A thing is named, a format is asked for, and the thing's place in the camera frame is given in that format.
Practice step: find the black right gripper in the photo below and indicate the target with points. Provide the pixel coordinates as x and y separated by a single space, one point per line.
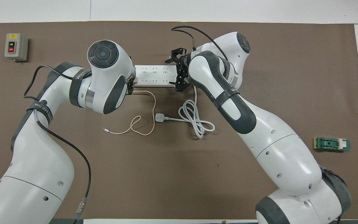
184 67

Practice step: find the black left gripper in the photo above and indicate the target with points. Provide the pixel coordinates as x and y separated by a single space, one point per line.
130 88

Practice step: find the pink charger plug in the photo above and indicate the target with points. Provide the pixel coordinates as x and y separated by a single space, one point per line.
136 81

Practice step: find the white power strip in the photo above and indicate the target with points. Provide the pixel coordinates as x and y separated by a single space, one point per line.
154 75

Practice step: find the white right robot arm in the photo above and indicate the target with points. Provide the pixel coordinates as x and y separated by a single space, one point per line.
284 155

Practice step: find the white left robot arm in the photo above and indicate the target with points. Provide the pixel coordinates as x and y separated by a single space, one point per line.
42 171

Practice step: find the brown table mat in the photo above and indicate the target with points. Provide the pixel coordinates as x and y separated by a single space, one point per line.
291 77

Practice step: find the green block with white clip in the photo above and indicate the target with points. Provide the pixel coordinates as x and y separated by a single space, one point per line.
329 144

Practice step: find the grey on off switch box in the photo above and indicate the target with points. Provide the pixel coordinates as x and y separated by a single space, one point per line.
19 46

